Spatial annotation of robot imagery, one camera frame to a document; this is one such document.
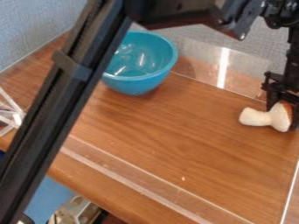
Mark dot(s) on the blue plastic bowl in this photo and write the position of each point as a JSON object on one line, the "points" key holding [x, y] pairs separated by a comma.
{"points": [[141, 63]]}

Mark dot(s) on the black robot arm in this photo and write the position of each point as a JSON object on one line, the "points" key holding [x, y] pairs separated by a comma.
{"points": [[231, 18]]}

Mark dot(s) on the clear acrylic barrier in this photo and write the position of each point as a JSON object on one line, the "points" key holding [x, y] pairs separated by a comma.
{"points": [[129, 163], [225, 77]]}

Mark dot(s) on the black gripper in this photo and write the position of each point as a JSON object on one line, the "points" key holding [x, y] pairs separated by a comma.
{"points": [[281, 86]]}

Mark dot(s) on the dark blue metal post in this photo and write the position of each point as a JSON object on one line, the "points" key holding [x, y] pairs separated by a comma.
{"points": [[79, 64]]}

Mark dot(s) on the clear acrylic back barrier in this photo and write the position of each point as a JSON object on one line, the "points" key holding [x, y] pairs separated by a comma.
{"points": [[225, 77]]}

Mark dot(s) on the clear acrylic left bracket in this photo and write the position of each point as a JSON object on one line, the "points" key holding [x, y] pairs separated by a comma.
{"points": [[10, 113]]}

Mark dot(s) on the white brown toy mushroom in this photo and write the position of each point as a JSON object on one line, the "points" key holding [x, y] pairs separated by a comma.
{"points": [[277, 117]]}

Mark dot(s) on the clear acrylic front barrier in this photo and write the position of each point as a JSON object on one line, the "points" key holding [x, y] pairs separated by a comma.
{"points": [[129, 163]]}

